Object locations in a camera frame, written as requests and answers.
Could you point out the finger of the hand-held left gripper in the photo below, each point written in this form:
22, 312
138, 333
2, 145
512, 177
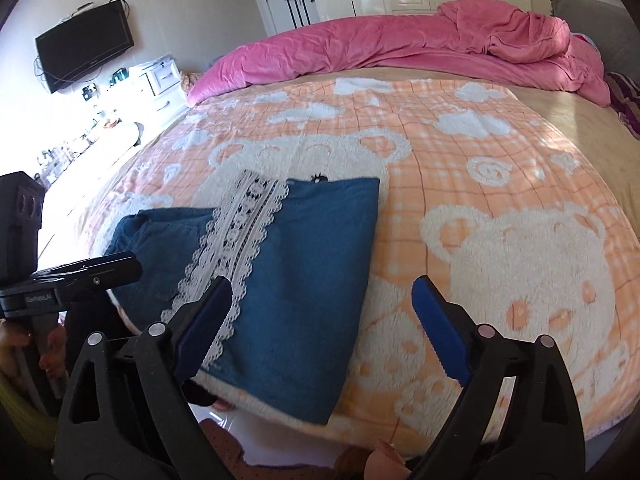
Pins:
100, 277

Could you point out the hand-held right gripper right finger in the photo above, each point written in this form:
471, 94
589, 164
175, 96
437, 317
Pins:
445, 330

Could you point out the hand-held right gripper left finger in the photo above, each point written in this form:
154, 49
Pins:
205, 330

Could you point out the blue denim pants lace trim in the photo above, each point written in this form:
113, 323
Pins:
300, 285

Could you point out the person's left hand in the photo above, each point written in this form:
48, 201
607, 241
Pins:
52, 352

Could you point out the cluttered white dresser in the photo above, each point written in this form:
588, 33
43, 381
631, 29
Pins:
75, 150

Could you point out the orange bear print blanket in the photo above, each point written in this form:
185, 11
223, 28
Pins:
500, 200

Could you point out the white drawer cabinet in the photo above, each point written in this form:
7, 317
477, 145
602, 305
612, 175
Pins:
162, 77

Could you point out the beige patterned cloth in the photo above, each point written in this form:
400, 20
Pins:
191, 82

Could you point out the beige bed sheet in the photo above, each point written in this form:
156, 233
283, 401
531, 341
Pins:
575, 115

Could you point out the purple striped pillow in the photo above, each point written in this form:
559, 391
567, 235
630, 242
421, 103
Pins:
627, 105

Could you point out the pink duvet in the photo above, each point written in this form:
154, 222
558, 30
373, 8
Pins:
350, 50

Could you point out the grey padded headboard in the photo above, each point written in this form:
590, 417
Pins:
595, 25

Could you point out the black wall television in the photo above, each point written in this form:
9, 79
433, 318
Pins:
82, 45

